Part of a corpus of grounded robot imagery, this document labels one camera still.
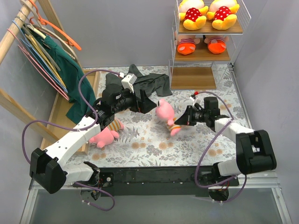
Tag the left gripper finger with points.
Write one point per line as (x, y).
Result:
(143, 96)
(147, 105)

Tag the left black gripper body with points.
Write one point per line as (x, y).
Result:
(138, 101)

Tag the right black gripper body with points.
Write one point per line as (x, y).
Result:
(189, 115)

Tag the pink pig plush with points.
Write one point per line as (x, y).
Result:
(165, 112)
(107, 135)

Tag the black-haired doll striped shirt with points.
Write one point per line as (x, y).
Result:
(186, 44)

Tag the yellow frog plush big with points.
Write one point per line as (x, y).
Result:
(192, 14)

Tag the yellow frog plush small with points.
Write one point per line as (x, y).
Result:
(222, 13)

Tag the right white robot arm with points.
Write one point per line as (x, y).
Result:
(254, 151)

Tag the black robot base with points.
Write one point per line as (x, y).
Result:
(158, 181)

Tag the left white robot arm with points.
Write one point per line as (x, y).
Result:
(48, 167)

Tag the dark grey cloth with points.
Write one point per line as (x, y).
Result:
(153, 82)

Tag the floral table mat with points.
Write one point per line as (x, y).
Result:
(146, 141)

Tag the green shirt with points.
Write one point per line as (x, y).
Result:
(71, 73)

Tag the wooden clothes rack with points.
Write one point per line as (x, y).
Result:
(20, 80)

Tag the pink hanger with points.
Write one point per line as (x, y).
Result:
(39, 68)

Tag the grey hanger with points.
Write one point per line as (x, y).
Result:
(30, 28)

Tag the yellow hanger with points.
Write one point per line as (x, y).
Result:
(50, 66)

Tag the blue hanger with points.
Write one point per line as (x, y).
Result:
(37, 55)

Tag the orange hanger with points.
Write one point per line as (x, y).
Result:
(70, 41)

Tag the beige hanger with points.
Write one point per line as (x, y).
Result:
(47, 29)

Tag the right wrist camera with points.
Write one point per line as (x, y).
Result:
(194, 98)

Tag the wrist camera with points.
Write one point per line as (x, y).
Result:
(128, 81)
(194, 98)

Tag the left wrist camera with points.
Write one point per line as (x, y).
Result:
(128, 81)

